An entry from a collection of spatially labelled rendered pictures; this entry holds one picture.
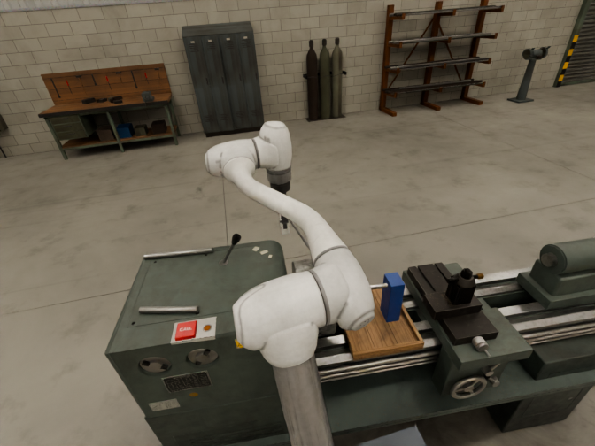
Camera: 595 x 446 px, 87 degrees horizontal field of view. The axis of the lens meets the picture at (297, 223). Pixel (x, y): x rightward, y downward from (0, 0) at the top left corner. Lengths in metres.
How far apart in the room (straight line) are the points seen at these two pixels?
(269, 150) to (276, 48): 6.47
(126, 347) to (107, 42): 6.85
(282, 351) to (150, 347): 0.52
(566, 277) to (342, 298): 1.30
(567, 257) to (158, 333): 1.64
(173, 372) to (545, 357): 1.61
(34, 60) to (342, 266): 7.67
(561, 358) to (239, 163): 1.67
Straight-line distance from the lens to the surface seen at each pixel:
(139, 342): 1.15
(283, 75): 7.56
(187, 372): 1.21
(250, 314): 0.68
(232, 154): 1.02
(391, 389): 1.77
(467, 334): 1.48
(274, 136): 1.05
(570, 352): 2.02
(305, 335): 0.70
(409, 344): 1.46
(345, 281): 0.72
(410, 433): 1.46
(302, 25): 7.58
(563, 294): 1.91
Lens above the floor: 2.06
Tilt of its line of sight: 33 degrees down
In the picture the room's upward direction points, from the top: 4 degrees counter-clockwise
